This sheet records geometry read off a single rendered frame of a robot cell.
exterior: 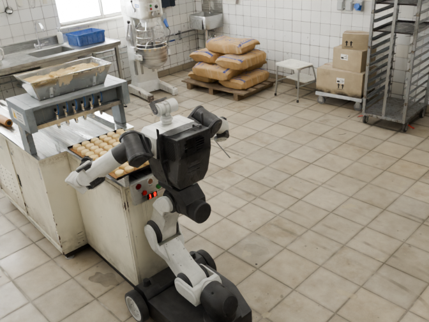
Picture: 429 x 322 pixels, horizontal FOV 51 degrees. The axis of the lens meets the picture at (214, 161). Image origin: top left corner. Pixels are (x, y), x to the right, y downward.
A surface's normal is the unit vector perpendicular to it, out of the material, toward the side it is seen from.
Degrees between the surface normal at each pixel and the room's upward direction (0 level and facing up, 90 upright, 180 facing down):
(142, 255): 90
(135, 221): 90
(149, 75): 89
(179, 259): 33
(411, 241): 0
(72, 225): 90
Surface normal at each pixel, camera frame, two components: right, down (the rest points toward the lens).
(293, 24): -0.71, 0.36
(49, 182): 0.66, 0.30
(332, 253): -0.06, -0.89
